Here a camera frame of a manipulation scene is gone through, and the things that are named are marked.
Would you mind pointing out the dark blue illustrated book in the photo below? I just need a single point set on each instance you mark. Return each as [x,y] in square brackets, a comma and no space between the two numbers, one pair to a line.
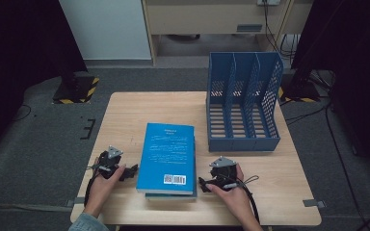
[170,196]

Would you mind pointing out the person's left hand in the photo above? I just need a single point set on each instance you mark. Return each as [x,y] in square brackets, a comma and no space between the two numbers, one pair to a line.
[99,192]

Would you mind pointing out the blue plastic file rack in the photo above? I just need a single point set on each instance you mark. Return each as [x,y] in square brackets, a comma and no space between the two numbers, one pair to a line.
[244,106]

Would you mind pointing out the white panel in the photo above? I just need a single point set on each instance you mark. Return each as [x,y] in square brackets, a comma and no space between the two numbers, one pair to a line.
[106,29]

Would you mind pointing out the beige cabinet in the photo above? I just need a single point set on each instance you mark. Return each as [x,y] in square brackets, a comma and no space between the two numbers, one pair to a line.
[205,19]

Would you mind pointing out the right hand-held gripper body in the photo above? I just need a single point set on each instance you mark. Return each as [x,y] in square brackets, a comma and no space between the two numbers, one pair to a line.
[224,173]

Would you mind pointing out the grey cabinet label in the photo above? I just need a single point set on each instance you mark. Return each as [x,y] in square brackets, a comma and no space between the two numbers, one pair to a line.
[249,28]

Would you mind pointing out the black striped stand base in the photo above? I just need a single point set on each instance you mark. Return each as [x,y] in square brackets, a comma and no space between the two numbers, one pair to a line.
[75,91]
[298,91]

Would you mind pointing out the person's right hand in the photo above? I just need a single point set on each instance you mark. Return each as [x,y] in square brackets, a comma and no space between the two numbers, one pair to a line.
[234,200]

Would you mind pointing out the black curtain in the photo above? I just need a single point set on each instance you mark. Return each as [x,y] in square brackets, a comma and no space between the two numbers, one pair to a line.
[350,38]
[19,48]

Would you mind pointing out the light blue book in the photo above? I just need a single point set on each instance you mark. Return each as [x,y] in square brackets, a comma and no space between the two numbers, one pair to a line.
[167,157]

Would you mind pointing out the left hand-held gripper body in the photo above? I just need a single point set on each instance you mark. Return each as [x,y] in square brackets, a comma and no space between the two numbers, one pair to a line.
[107,160]

